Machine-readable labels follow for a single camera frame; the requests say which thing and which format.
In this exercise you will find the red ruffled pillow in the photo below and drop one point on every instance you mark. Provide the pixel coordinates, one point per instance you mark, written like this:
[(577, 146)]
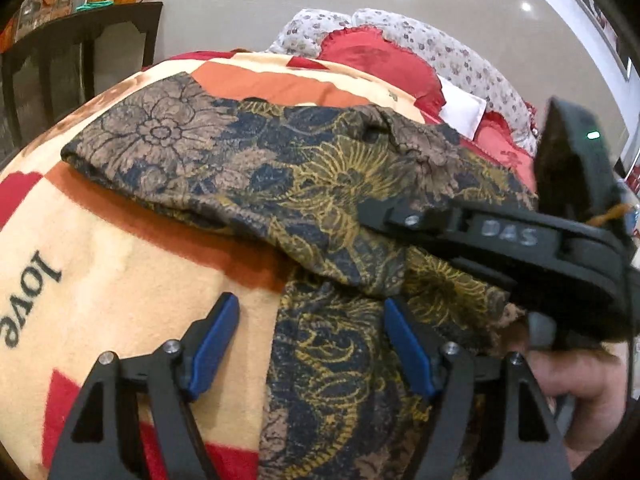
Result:
[(370, 55), (500, 140)]

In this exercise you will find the ceiling light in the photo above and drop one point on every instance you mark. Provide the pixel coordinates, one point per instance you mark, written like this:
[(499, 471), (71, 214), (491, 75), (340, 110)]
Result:
[(525, 6)]

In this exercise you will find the wall picture frame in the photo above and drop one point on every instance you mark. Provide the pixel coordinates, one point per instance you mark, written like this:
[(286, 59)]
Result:
[(605, 25)]

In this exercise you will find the framed pictures on cabinet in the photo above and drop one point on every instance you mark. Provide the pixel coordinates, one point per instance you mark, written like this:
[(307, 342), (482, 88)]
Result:
[(47, 5)]

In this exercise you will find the white pillow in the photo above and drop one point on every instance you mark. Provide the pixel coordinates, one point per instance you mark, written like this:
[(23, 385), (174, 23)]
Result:
[(460, 105)]

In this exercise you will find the brown floral patterned garment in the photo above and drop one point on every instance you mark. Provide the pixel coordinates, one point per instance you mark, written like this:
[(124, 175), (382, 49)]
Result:
[(300, 185)]

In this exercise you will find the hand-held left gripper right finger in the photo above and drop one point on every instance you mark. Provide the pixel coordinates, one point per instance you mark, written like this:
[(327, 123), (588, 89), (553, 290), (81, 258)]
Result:
[(407, 350)]

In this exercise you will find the person's right hand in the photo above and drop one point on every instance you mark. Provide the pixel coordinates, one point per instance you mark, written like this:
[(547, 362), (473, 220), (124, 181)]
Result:
[(590, 390)]

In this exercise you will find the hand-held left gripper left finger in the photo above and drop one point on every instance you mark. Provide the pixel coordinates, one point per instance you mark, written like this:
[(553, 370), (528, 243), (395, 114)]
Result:
[(216, 345)]

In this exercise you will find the orange cream printed blanket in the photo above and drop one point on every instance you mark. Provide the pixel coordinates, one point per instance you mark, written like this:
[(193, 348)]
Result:
[(125, 270)]

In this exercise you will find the dark wooden cabinet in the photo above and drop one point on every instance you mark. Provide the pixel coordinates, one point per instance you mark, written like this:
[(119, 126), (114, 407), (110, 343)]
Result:
[(50, 70)]

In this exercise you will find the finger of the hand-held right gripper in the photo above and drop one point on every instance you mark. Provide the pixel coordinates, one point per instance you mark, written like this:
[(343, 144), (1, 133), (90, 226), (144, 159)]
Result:
[(435, 222), (500, 277)]

